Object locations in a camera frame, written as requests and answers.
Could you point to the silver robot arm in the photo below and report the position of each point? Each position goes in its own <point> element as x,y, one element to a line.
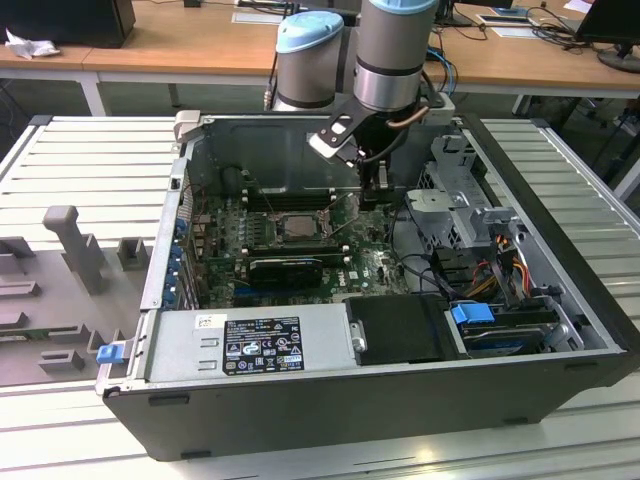
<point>390,50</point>

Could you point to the crumpled white paper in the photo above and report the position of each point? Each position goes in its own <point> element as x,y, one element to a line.
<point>30,47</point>

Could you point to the black desktop computer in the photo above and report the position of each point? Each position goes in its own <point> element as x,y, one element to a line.
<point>65,20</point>

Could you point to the green motherboard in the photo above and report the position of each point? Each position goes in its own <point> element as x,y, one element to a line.
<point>370,260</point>

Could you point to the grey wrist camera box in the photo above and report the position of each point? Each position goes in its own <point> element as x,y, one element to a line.
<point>442,111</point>

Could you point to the grey parts rack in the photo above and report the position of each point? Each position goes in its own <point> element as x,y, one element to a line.
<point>50,300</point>

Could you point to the grey metal drive cage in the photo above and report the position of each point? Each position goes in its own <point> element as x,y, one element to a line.
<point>450,220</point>

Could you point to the blue card retainer strip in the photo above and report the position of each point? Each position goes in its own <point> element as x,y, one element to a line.
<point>175,265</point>

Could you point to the black RAM slot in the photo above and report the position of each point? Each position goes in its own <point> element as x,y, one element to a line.
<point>290,207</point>
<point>295,250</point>
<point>290,190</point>
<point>290,201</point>
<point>290,196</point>
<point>295,242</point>
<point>295,246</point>
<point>295,254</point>

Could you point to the grey power supply box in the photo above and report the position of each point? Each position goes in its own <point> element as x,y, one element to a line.
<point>175,350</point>

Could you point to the blue disk carrier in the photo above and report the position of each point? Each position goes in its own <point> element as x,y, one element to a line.
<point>470,316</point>

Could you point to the blue white booklet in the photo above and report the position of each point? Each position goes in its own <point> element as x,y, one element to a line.
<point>502,18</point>

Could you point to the wooden desk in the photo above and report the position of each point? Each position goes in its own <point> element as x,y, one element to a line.
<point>50,66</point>
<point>200,40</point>

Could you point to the grey paper sheet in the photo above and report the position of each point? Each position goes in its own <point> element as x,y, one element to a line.
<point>255,17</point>

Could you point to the dark hard disk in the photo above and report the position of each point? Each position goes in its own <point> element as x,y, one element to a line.
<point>500,344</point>

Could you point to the grey case release latch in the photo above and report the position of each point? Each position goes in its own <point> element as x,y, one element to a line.
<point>186,125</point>

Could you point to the black open PC case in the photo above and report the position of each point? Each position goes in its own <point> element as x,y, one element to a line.
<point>300,415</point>

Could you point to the black graphics card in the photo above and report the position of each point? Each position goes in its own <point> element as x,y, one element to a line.
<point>285,274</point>

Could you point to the blue plastic latch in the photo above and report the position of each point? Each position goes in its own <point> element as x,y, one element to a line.
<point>109,354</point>

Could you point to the silver square CPU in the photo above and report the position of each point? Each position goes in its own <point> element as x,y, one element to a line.
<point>302,226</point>

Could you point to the white paper sheet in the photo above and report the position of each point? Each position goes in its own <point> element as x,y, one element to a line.
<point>515,31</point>

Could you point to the blue expansion slot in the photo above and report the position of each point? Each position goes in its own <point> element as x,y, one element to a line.
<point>242,290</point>

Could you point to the CPU socket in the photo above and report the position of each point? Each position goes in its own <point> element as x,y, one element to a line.
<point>325,225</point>

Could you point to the black plastic shroud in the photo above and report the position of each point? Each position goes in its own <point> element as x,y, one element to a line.
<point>400,330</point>

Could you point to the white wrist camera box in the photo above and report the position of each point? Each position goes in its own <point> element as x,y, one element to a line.
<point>327,145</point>

